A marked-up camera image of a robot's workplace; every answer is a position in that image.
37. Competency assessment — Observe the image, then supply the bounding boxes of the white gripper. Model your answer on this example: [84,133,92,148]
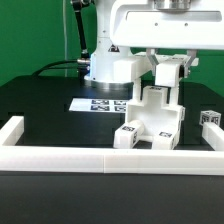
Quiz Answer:
[110,0,224,78]

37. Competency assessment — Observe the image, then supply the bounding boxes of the white chair back piece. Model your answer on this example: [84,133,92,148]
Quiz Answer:
[113,53,200,103]

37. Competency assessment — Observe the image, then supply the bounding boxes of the white chair seat piece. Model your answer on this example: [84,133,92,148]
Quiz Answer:
[125,86,184,142]

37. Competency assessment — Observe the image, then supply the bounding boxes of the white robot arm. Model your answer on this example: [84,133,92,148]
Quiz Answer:
[86,0,224,87]

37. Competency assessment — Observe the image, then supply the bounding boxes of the white marker sheet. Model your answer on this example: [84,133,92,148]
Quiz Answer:
[69,98,127,113]

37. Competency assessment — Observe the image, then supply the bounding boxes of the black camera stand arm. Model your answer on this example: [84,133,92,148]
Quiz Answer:
[69,0,92,79]

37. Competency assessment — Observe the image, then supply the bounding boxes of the black cable bundle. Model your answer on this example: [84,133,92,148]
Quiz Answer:
[31,59,91,77]

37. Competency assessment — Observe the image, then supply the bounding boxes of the white U-shaped fence frame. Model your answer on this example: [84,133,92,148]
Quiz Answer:
[0,116,224,176]

